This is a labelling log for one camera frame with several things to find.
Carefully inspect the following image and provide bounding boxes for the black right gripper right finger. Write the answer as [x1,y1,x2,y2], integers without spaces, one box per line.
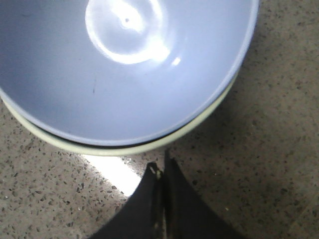
[163,150,244,239]

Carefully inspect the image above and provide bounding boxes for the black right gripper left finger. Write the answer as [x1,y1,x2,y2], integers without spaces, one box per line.
[90,162,164,239]

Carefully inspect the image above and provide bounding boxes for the green bowl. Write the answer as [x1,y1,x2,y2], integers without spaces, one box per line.
[0,70,240,156]

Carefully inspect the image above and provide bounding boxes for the blue bowl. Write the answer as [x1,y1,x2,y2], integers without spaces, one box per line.
[0,0,259,146]

